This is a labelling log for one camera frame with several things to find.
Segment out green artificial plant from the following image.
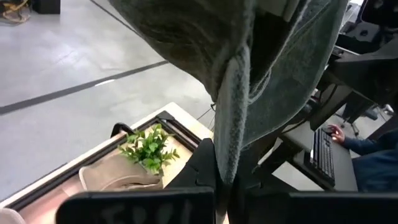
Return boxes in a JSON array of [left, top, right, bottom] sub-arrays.
[[118, 123, 180, 175]]

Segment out black office chair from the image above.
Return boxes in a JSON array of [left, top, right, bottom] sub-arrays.
[[340, 93, 382, 136]]

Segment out black keyboard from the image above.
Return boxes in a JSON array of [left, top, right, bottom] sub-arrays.
[[303, 127, 336, 187]]

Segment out person's hand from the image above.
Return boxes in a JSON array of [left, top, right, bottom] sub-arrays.
[[328, 124, 346, 144]]

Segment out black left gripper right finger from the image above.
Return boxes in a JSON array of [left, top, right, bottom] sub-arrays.
[[228, 144, 398, 224]]

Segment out black box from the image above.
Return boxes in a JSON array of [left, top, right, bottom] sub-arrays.
[[32, 0, 62, 15]]

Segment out grey computer desk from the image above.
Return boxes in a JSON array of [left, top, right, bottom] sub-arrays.
[[257, 121, 359, 192]]

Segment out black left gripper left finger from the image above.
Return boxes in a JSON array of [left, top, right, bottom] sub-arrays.
[[55, 138, 219, 224]]

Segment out person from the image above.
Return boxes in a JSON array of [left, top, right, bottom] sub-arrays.
[[341, 128, 398, 192]]

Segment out dark grey cap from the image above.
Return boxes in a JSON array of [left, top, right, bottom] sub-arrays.
[[108, 0, 349, 185]]

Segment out dark grey monitor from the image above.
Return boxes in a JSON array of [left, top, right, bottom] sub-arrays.
[[310, 30, 398, 131]]

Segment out yellow cable bundle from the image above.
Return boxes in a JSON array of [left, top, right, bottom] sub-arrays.
[[0, 0, 32, 24]]

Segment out beige cap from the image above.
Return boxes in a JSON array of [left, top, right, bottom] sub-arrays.
[[0, 207, 26, 224], [78, 152, 165, 192]]

